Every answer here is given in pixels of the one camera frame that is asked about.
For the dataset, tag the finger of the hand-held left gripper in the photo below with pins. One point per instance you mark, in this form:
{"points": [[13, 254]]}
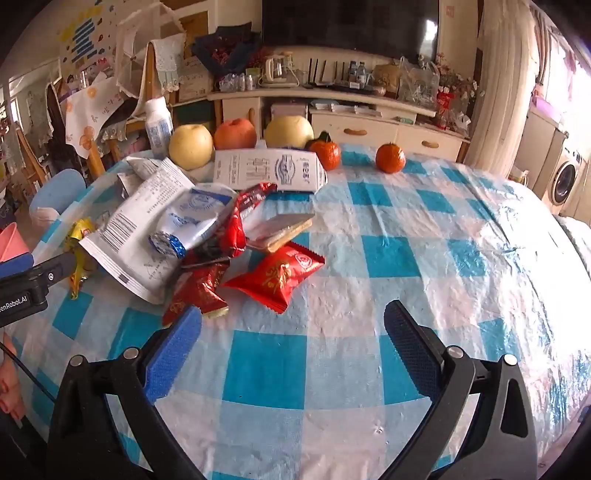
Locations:
{"points": [[51, 270]]}

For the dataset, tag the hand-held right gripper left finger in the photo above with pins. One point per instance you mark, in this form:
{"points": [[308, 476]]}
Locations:
{"points": [[173, 355]]}

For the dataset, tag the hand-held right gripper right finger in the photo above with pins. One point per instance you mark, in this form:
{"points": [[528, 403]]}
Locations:
{"points": [[411, 350]]}

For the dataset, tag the yellow wrapper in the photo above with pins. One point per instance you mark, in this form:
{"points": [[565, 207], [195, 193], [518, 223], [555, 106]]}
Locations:
{"points": [[83, 258]]}

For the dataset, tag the pink plastic chair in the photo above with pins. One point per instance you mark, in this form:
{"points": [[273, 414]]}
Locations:
{"points": [[11, 242]]}

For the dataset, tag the red snack packet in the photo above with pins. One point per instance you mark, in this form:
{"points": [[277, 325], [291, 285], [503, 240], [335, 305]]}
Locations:
{"points": [[274, 274]]}

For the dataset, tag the white blue milk carton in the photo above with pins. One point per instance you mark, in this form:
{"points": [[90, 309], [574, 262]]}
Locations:
{"points": [[272, 170]]}

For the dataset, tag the person's left hand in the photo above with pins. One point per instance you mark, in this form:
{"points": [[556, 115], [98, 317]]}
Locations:
{"points": [[10, 392]]}

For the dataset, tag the blue chair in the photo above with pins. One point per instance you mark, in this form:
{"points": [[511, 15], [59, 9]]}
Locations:
{"points": [[55, 194]]}

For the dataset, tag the large white pouch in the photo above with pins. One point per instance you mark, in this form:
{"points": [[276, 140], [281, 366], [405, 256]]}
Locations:
{"points": [[134, 235]]}

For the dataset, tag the blue white checked tablecloth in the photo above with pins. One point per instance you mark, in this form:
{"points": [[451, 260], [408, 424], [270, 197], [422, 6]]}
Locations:
{"points": [[392, 258]]}

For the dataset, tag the crumpled white packet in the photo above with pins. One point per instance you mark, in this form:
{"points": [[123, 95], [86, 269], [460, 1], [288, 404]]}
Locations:
{"points": [[134, 173]]}

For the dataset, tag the crushed white blue bottle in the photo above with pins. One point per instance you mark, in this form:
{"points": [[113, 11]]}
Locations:
{"points": [[198, 217]]}

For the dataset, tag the long red wrapper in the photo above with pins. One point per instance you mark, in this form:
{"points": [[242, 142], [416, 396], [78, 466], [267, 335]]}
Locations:
{"points": [[235, 226]]}

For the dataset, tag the orange print cloth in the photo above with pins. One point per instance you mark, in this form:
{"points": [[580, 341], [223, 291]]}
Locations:
{"points": [[90, 117]]}

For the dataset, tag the foil lidded tray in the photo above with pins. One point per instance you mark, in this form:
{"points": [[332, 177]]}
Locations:
{"points": [[279, 230]]}

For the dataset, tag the wooden chair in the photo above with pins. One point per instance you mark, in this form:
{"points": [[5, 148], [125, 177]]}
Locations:
{"points": [[138, 122]]}

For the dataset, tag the white plastic bottle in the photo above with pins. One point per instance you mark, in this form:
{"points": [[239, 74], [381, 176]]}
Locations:
{"points": [[158, 127]]}

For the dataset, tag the small yellow pear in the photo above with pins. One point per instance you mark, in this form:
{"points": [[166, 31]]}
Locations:
{"points": [[190, 146]]}

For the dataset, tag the tangerine with leaf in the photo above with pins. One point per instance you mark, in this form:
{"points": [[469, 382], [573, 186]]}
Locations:
{"points": [[327, 154]]}

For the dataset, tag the white television cabinet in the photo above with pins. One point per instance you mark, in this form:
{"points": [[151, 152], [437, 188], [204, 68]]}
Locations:
{"points": [[369, 127]]}

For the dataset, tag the red apple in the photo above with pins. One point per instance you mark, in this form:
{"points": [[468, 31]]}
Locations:
{"points": [[234, 134]]}

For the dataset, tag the washing machine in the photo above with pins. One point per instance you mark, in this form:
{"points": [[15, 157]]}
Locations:
{"points": [[565, 177]]}

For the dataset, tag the mesh food cover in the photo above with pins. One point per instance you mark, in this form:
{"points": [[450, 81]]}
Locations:
{"points": [[134, 50]]}

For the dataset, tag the cardboard box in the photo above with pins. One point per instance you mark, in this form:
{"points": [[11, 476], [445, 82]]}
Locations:
{"points": [[194, 81]]}

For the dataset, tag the white lace cloth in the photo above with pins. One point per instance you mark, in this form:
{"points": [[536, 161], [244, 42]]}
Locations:
{"points": [[168, 62]]}

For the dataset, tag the large yellow pear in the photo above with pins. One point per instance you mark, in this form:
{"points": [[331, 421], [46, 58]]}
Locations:
{"points": [[290, 131]]}

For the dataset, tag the clear plastic bag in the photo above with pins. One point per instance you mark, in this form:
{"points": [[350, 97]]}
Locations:
{"points": [[418, 85]]}

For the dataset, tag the pink box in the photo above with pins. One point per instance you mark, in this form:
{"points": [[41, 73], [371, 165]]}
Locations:
{"points": [[288, 111]]}

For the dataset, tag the dark flower bouquet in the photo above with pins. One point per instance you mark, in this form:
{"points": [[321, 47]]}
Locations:
{"points": [[224, 50]]}

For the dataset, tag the small water bottle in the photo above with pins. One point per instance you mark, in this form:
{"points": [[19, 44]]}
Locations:
{"points": [[363, 74], [352, 74]]}

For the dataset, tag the white curtain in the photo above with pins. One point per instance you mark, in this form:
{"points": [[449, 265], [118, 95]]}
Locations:
{"points": [[508, 83]]}

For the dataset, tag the white kettle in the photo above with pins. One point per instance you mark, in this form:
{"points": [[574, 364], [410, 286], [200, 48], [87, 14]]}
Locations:
{"points": [[276, 71]]}

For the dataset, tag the black television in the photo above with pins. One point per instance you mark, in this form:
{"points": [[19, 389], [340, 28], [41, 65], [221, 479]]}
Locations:
{"points": [[351, 25]]}

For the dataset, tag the wall poster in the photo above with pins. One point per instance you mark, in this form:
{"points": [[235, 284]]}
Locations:
{"points": [[85, 32]]}

